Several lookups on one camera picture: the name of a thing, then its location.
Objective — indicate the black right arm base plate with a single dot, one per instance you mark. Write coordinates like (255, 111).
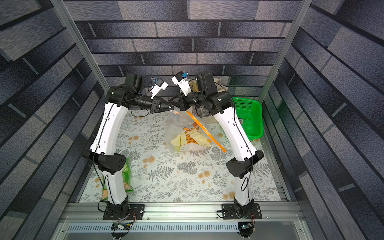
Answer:
(237, 212)

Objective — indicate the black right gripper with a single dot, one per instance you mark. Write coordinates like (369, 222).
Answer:
(182, 101)

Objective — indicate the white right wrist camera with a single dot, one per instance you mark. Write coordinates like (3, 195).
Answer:
(180, 79)

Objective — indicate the pale yellow pear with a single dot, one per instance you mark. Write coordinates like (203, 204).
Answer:
(195, 141)

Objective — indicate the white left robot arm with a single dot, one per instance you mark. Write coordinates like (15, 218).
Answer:
(102, 151)

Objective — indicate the beige Monet tote bag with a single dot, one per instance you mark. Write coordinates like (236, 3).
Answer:
(201, 111)

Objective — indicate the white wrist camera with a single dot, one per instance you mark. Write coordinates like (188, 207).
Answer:
(180, 79)
(157, 86)

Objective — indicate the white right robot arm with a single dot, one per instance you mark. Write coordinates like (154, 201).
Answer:
(222, 107)

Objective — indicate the green Lays chips bag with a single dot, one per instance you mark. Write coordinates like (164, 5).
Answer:
(126, 180)

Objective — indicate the right circuit board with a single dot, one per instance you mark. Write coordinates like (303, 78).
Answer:
(245, 230)

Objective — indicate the green plastic basket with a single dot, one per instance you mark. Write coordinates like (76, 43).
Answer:
(250, 112)

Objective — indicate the circuit board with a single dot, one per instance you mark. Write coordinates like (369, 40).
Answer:
(245, 230)
(118, 226)

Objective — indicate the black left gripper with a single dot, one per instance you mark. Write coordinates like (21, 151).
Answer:
(157, 104)

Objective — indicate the left circuit board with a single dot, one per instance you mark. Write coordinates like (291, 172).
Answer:
(118, 226)

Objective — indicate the floral patterned table mat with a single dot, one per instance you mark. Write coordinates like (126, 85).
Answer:
(160, 174)

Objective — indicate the clear orange zip-top bag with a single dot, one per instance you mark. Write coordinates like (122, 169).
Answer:
(178, 122)

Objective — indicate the aluminium front rail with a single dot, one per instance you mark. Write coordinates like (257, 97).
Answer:
(184, 221)

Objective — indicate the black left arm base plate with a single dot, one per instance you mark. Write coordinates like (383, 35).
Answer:
(125, 213)

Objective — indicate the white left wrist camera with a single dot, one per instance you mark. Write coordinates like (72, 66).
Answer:
(157, 86)

